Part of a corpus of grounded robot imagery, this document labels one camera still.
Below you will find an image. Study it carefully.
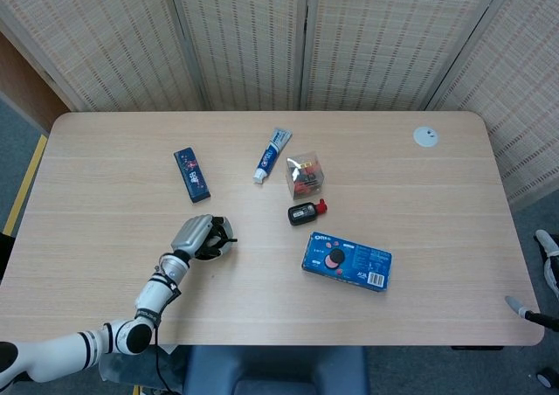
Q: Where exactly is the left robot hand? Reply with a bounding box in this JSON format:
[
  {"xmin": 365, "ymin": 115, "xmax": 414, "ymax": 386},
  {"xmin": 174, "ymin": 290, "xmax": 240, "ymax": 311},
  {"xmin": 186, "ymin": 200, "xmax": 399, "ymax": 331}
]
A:
[{"xmin": 169, "ymin": 213, "xmax": 239, "ymax": 261}]

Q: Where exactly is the dark blue patterned box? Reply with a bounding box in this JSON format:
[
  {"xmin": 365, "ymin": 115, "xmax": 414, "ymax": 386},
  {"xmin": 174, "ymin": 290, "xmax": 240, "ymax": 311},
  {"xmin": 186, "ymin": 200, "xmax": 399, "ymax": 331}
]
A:
[{"xmin": 173, "ymin": 147, "xmax": 211, "ymax": 204}]

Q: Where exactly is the blue white toothpaste tube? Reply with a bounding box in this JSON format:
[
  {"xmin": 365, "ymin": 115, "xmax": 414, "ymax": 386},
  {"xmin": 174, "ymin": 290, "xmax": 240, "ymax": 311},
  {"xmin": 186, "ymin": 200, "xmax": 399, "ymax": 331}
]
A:
[{"xmin": 252, "ymin": 127, "xmax": 293, "ymax": 186}]

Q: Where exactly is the black ink bottle red cap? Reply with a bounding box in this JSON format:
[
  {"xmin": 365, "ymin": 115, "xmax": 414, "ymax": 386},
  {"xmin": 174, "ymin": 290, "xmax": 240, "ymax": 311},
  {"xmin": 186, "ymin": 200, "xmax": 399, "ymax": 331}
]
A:
[{"xmin": 286, "ymin": 198, "xmax": 329, "ymax": 227}]

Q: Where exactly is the clear plastic cube box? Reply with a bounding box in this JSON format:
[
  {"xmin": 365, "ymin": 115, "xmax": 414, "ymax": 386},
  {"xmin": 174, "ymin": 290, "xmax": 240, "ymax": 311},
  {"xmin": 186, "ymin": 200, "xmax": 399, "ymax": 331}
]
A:
[{"xmin": 285, "ymin": 150, "xmax": 327, "ymax": 201}]

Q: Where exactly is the dark blue robot torso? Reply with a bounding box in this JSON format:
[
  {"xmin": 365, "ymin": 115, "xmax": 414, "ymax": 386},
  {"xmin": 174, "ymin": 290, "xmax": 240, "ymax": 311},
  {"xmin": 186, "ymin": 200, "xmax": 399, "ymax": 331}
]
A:
[{"xmin": 183, "ymin": 345, "xmax": 368, "ymax": 395}]

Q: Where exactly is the blue Oreo cookie box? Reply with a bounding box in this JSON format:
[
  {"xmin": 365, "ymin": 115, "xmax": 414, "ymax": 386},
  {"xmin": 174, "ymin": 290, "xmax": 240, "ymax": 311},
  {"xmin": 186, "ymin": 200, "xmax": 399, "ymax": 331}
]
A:
[{"xmin": 300, "ymin": 231, "xmax": 393, "ymax": 293}]

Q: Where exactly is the yellow floor tape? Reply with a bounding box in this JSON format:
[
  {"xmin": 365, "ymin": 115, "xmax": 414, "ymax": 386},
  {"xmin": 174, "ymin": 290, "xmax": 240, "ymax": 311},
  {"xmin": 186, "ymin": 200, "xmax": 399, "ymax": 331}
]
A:
[{"xmin": 3, "ymin": 134, "xmax": 49, "ymax": 238}]

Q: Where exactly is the woven folding screen panel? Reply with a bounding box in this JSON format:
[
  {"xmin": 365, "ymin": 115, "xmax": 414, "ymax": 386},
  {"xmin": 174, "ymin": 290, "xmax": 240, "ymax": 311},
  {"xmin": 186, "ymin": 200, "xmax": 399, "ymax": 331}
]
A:
[
  {"xmin": 425, "ymin": 0, "xmax": 559, "ymax": 212},
  {"xmin": 300, "ymin": 0, "xmax": 510, "ymax": 112},
  {"xmin": 0, "ymin": 0, "xmax": 209, "ymax": 113},
  {"xmin": 165, "ymin": 0, "xmax": 314, "ymax": 112}
]

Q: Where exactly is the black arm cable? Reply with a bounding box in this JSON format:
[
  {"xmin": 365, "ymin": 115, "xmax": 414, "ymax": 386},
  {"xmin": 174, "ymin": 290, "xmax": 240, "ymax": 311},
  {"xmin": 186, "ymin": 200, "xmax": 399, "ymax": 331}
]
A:
[{"xmin": 150, "ymin": 281, "xmax": 183, "ymax": 395}]

